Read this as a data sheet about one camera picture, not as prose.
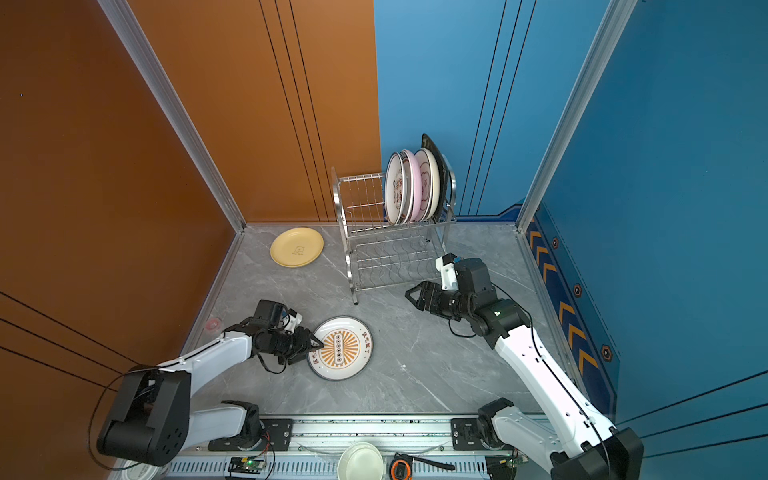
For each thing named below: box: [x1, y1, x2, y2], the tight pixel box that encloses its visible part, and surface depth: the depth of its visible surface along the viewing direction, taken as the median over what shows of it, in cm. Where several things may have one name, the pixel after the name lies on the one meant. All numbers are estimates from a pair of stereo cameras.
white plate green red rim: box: [399, 151, 414, 225], surface depth 74 cm
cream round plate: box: [424, 147, 440, 220], surface depth 75 cm
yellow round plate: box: [269, 227, 324, 268], surface depth 115 cm
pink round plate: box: [403, 149, 422, 223], surface depth 74 cm
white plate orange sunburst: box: [306, 315, 374, 381], surface depth 89 cm
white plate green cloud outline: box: [414, 148, 434, 223], surface depth 75 cm
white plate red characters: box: [384, 152, 405, 225], surface depth 87 cm
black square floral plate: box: [421, 133, 448, 222], surface depth 76 cm
